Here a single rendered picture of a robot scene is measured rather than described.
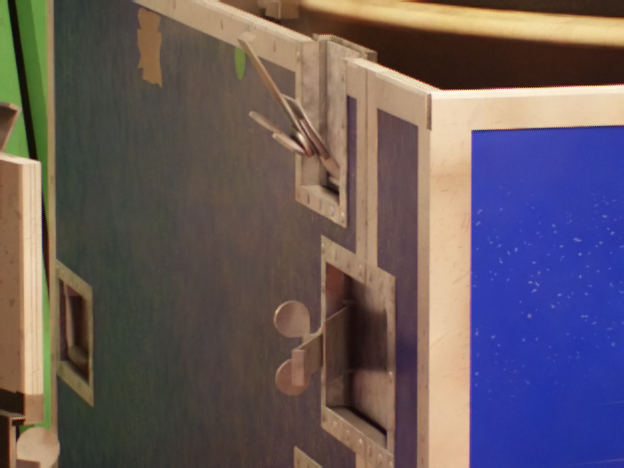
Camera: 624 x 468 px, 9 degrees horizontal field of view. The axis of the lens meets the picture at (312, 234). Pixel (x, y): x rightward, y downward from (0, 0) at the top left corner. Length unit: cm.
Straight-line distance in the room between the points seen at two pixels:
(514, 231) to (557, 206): 3
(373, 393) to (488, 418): 18
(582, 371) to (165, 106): 72
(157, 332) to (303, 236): 46
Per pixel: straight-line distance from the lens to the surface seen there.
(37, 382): 213
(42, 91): 504
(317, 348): 259
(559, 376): 245
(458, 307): 242
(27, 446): 219
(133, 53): 319
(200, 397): 302
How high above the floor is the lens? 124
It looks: 9 degrees down
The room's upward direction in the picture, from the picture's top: straight up
